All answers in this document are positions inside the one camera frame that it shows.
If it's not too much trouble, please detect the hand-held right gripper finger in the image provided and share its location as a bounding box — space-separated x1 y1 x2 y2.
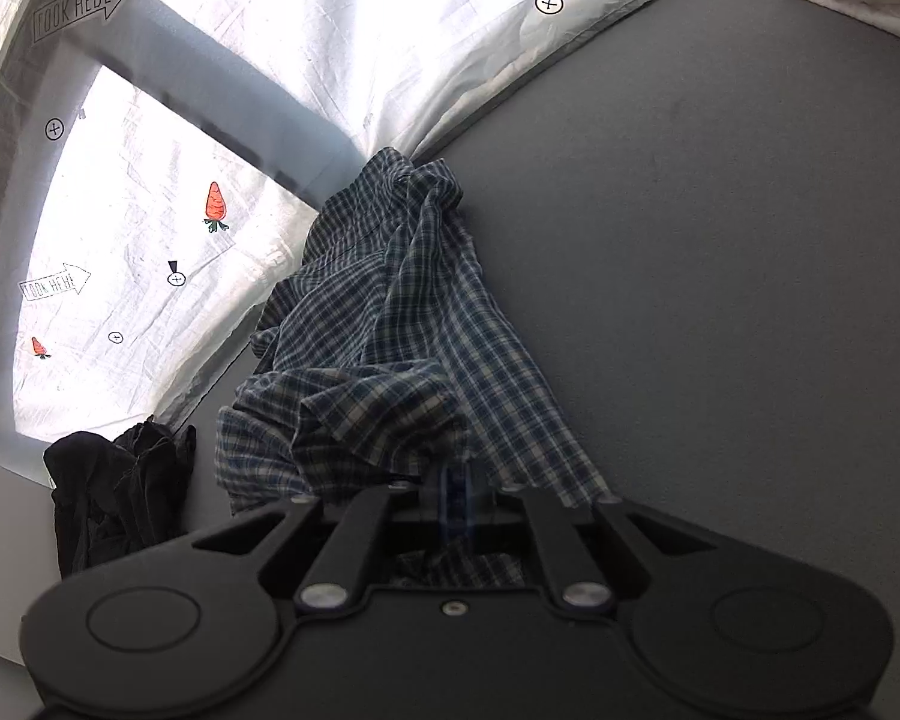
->
191 465 460 612
457 465 722 612

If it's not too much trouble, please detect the blue plaid shirt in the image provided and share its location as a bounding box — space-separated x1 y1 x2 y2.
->
216 146 605 590

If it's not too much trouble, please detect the black garment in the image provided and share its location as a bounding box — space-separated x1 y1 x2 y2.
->
43 420 198 580

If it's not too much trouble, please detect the white printed curtain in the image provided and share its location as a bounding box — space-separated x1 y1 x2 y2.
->
0 0 721 445

